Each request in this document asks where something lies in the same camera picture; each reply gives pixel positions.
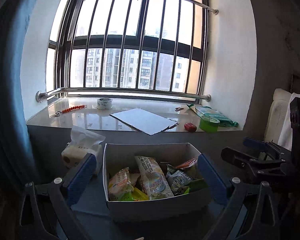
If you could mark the white towel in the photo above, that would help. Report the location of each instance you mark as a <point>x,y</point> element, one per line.
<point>286,135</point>

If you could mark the window security bars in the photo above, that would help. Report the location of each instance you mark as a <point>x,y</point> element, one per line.
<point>142,44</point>

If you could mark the red small object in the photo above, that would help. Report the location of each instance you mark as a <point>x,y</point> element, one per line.
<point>190,127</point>

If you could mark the green plastic bag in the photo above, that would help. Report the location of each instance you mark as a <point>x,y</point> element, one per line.
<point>212,113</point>

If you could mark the white tape roll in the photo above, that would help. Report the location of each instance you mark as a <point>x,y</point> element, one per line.
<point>104,103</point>

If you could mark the white cardboard box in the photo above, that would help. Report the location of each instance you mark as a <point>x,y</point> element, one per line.
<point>119,156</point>

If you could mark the orange snack packet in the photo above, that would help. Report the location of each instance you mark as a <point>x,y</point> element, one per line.
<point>188,164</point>

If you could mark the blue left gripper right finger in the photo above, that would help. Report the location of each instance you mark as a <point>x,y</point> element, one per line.
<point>216,185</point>

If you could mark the rice cracker snack packet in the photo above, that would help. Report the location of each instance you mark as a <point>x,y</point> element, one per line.
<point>119,185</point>

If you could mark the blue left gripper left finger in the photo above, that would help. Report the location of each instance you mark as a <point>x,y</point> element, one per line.
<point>78,178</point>

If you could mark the black white snack bag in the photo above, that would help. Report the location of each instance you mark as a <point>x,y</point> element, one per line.
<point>177,179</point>

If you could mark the tissue pack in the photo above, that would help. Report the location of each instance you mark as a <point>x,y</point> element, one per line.
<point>83,142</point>

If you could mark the large noodle snack bag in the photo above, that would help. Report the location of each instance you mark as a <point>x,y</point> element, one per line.
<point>152,178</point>

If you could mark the white cardboard sheet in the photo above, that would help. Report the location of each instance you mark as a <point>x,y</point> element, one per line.
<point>145,121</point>

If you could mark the yellow snack bag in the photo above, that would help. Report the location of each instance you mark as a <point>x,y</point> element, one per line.
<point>135,195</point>

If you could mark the blue table cloth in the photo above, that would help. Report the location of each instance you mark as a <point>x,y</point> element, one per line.
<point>93,214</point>

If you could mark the orange beaded keychain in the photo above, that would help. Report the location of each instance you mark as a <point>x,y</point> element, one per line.
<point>70,109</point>

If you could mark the cream chair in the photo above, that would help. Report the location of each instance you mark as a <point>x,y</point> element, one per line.
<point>277,115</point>

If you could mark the green seaweed snack bag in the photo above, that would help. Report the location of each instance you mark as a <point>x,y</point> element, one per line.
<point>195,186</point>

